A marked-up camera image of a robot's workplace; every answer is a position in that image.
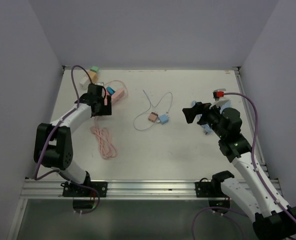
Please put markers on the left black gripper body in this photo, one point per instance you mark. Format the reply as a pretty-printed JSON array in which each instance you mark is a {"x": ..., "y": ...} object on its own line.
[{"x": 104, "y": 109}]

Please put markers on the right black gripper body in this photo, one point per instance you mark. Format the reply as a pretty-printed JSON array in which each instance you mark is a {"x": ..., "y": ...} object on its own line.
[{"x": 211, "y": 117}]

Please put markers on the cyan plug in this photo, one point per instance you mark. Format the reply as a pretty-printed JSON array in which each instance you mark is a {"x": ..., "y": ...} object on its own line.
[{"x": 110, "y": 90}]

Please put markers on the pink power strip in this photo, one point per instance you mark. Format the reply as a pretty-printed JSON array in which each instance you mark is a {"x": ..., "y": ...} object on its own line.
[{"x": 117, "y": 95}]

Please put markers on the blue power strip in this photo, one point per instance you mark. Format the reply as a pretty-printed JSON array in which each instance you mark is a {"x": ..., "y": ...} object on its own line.
[{"x": 225, "y": 106}]

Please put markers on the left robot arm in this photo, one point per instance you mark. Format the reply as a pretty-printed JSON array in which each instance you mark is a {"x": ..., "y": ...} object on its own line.
[{"x": 53, "y": 143}]

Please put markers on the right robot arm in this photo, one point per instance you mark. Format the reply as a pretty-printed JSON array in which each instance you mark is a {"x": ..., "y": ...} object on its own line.
[{"x": 271, "y": 215}]

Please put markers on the white plug cube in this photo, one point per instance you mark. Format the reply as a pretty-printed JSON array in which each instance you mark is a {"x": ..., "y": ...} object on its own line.
[{"x": 84, "y": 83}]

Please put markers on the tan plug cube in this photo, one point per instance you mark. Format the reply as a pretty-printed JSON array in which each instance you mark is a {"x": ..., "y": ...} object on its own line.
[{"x": 92, "y": 76}]

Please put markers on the green plug cube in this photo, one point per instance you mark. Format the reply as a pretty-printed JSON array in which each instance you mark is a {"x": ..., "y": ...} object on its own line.
[{"x": 94, "y": 69}]

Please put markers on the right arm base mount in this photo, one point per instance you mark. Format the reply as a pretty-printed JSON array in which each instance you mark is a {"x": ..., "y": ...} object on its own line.
[{"x": 205, "y": 189}]

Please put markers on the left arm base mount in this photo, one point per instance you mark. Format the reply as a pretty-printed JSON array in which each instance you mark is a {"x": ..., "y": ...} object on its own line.
[{"x": 94, "y": 188}]

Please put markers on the aluminium front rail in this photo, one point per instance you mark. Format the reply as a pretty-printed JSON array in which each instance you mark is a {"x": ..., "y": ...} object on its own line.
[{"x": 116, "y": 189}]

